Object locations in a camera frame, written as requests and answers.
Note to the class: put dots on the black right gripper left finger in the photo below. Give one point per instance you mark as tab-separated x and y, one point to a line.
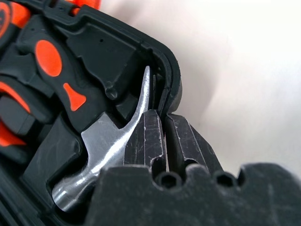
145	141

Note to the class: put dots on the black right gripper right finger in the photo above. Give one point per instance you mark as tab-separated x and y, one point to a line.
188	146

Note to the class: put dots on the black plastic tool case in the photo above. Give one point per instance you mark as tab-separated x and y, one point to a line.
98	47

